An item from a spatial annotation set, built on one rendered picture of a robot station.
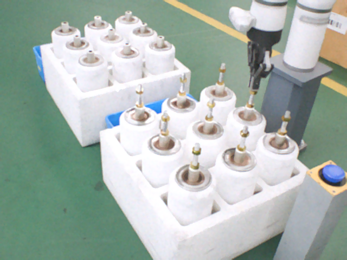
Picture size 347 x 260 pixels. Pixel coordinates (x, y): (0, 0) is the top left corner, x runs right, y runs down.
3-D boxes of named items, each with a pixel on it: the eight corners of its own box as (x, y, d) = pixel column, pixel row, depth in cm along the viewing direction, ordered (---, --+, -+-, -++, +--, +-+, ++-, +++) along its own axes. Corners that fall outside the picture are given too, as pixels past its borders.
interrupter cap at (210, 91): (206, 85, 108) (206, 83, 108) (233, 89, 107) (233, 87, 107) (203, 99, 102) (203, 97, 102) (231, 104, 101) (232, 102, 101)
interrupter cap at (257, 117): (249, 105, 101) (249, 103, 100) (268, 121, 96) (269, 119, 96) (226, 113, 97) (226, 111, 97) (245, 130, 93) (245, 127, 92)
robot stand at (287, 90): (273, 126, 137) (294, 49, 118) (306, 148, 128) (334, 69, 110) (245, 141, 129) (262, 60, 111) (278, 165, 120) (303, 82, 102)
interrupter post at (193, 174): (187, 174, 80) (189, 162, 78) (199, 175, 80) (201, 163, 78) (186, 182, 78) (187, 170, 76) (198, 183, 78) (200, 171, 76)
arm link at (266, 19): (226, 15, 84) (230, -13, 81) (275, 16, 86) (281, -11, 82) (237, 32, 77) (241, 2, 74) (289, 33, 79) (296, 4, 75)
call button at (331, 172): (330, 168, 74) (333, 160, 73) (346, 181, 72) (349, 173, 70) (316, 175, 72) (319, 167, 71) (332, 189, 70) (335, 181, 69)
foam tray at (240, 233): (213, 141, 128) (220, 95, 117) (297, 223, 102) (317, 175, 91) (102, 180, 111) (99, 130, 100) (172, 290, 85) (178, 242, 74)
